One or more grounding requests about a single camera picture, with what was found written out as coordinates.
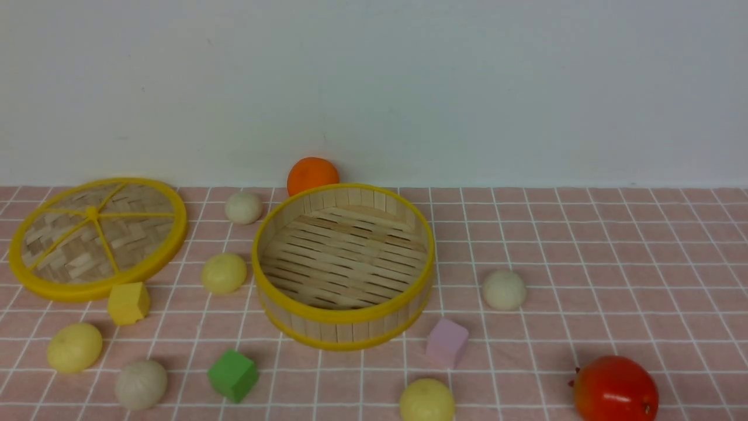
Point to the red pomegranate fruit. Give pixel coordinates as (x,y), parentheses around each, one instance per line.
(614,387)

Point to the pink checkered tablecloth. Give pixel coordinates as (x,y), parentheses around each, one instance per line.
(657,275)

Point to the yellow bamboo steamer tray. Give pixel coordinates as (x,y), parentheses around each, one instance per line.
(344,267)

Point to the green foam cube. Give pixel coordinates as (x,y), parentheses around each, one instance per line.
(233,375)

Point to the white bun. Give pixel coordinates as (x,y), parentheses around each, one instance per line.
(243,208)
(504,290)
(141,385)

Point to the yellow foam cube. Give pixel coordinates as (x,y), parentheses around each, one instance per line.
(128,303)

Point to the yellow bun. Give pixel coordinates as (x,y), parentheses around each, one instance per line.
(427,399)
(74,348)
(224,273)

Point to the yellow bamboo steamer lid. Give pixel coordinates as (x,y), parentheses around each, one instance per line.
(86,240)

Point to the orange fruit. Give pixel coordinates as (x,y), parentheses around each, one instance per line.
(309,173)

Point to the pink foam cube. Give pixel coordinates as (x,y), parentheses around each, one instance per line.
(446,343)

